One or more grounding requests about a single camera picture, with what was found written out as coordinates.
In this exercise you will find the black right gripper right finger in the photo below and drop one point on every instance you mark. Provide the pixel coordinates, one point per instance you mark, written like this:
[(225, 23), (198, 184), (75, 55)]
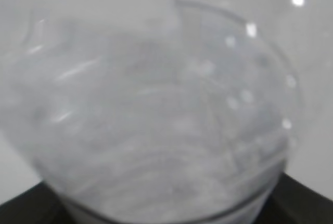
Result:
[(285, 200)]

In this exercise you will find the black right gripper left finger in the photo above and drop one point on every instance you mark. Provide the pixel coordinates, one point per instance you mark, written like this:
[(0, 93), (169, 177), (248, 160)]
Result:
[(37, 205)]

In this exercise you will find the clear plastic water bottle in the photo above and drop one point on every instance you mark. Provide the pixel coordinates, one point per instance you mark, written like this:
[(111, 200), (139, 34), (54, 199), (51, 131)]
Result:
[(163, 111)]

